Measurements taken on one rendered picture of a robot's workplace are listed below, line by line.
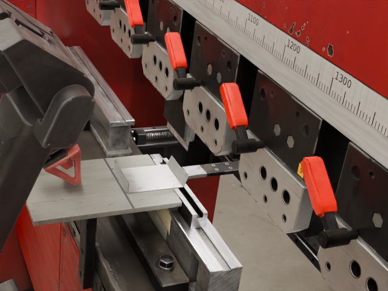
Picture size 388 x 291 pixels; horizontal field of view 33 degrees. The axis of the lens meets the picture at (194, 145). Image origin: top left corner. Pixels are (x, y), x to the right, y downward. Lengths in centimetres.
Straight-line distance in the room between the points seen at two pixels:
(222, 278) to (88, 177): 32
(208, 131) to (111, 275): 35
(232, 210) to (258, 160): 219
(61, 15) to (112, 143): 55
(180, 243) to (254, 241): 170
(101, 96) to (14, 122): 96
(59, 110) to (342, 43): 29
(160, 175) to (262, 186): 42
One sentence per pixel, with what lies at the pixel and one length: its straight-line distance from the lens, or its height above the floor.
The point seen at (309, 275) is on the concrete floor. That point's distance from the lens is 275.
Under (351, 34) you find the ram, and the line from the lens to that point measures 69.
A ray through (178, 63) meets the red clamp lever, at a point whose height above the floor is 128.
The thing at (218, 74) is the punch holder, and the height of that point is 129.
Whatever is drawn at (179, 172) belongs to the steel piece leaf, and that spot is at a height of 101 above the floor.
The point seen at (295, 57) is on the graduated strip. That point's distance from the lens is 77.
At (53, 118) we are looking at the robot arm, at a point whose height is 135.
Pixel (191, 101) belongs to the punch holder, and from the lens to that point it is 102.
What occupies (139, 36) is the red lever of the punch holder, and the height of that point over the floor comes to 126.
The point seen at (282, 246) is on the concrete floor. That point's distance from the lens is 287.
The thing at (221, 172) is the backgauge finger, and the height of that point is 100.
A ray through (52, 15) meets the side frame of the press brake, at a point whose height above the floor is 105.
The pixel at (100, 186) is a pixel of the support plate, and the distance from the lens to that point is 119.
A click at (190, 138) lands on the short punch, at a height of 111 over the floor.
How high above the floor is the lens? 162
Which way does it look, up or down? 27 degrees down
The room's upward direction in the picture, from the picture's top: 8 degrees clockwise
